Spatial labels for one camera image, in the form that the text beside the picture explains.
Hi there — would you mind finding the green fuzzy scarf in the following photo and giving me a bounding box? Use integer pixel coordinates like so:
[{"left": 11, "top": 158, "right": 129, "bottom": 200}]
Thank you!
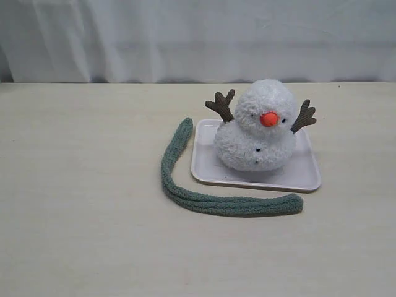
[{"left": 160, "top": 117, "right": 304, "bottom": 218}]

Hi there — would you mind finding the white plastic tray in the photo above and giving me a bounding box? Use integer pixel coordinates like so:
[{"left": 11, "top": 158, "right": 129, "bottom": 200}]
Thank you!
[{"left": 191, "top": 119, "right": 321, "bottom": 193}]

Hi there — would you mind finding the white plush snowman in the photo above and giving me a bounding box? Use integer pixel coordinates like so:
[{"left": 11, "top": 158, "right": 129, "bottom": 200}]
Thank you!
[{"left": 204, "top": 79, "right": 317, "bottom": 172}]

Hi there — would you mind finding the white backdrop curtain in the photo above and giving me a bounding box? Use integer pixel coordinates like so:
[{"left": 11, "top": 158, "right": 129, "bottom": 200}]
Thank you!
[{"left": 1, "top": 1, "right": 395, "bottom": 83}]

